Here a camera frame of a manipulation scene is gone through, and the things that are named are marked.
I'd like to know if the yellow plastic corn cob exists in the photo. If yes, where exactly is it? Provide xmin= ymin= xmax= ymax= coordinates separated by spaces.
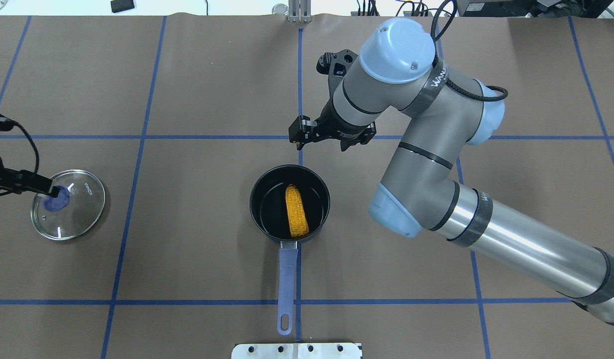
xmin=285 ymin=184 xmax=310 ymax=239

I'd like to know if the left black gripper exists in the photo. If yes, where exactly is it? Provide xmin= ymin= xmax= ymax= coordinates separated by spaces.
xmin=0 ymin=157 xmax=59 ymax=196

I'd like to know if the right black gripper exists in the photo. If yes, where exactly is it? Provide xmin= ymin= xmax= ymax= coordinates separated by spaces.
xmin=288 ymin=49 xmax=377 ymax=152

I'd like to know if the dark blue saucepan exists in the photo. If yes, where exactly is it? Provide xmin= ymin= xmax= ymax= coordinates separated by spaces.
xmin=249 ymin=164 xmax=330 ymax=336

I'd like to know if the black box on desk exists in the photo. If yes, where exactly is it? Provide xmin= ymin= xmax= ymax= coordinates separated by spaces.
xmin=109 ymin=0 xmax=135 ymax=13

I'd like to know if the glass pot lid blue knob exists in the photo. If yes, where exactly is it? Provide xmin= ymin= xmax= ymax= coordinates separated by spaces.
xmin=29 ymin=170 xmax=106 ymax=241

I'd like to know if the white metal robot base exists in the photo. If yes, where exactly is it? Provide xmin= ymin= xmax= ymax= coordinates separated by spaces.
xmin=231 ymin=343 xmax=364 ymax=359

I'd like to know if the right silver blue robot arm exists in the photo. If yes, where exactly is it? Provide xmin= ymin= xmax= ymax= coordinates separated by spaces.
xmin=289 ymin=17 xmax=614 ymax=327

